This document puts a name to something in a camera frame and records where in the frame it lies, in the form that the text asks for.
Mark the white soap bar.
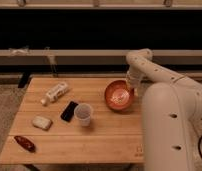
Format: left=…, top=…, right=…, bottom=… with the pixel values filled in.
left=32, top=116, right=52, bottom=131

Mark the black cable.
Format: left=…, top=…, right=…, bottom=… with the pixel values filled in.
left=197, top=118, right=202, bottom=168

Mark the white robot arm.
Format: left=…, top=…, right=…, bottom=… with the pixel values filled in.
left=126, top=49, right=202, bottom=171

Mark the wooden table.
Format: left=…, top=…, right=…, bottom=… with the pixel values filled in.
left=0, top=78, right=143, bottom=164

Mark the white plastic bottle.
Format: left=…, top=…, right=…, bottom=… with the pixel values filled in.
left=41, top=82, right=69, bottom=106

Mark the orange ceramic bowl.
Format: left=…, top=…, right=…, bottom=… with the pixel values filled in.
left=104, top=80, right=134, bottom=111

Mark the black smartphone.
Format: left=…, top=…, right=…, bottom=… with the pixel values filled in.
left=61, top=101, right=78, bottom=122

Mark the grey wall rail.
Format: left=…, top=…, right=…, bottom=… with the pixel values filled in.
left=0, top=49, right=202, bottom=65

